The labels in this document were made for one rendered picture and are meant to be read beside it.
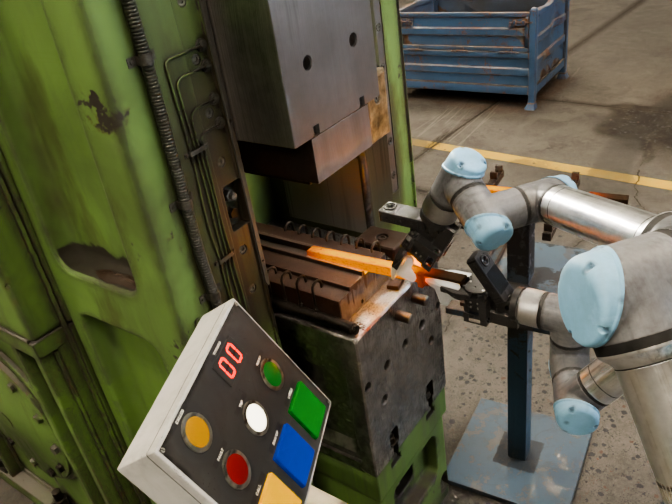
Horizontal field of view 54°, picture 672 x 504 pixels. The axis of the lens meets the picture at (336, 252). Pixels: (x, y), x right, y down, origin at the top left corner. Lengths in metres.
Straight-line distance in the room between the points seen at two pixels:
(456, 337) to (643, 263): 2.05
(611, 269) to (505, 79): 4.41
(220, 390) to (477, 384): 1.74
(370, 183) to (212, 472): 0.98
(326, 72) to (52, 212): 0.67
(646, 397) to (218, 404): 0.58
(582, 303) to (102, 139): 0.80
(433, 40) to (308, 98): 4.15
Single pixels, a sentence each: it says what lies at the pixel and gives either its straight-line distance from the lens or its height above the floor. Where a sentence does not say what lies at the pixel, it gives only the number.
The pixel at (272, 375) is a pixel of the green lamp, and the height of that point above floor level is 1.09.
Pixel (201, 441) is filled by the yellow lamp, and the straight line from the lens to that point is 0.98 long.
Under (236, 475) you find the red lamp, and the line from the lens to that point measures 1.01.
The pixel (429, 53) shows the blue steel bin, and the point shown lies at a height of 0.39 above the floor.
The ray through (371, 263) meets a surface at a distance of 1.51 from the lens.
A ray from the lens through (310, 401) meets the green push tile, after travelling 1.19.
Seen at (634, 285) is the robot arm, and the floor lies 1.34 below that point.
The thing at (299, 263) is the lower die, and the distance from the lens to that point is 1.60.
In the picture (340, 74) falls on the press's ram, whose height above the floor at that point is 1.45.
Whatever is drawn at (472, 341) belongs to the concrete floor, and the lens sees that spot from 2.86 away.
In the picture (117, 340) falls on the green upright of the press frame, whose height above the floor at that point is 0.89.
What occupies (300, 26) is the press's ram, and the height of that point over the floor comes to 1.57.
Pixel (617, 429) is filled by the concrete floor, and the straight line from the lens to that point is 2.55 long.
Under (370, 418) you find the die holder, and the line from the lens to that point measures 1.62.
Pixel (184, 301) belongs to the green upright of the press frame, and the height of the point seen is 1.13.
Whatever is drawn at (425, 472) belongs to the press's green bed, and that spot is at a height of 0.16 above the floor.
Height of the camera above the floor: 1.83
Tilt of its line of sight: 31 degrees down
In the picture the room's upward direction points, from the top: 9 degrees counter-clockwise
